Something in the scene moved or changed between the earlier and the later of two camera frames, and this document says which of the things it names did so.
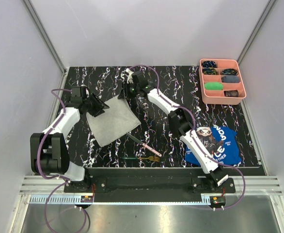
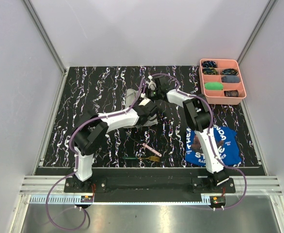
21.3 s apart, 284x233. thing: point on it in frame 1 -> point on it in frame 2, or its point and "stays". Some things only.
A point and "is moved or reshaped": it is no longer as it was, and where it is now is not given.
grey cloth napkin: x=118 y=120 is moved or reshaped
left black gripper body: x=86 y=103 -> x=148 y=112
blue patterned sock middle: x=209 y=71 stays
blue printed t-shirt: x=221 y=143 stays
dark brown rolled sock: x=232 y=93 stays
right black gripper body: x=131 y=90 -> x=154 y=94
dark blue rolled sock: x=230 y=79 stays
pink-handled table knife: x=145 y=145 stays
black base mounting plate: x=149 y=185 stays
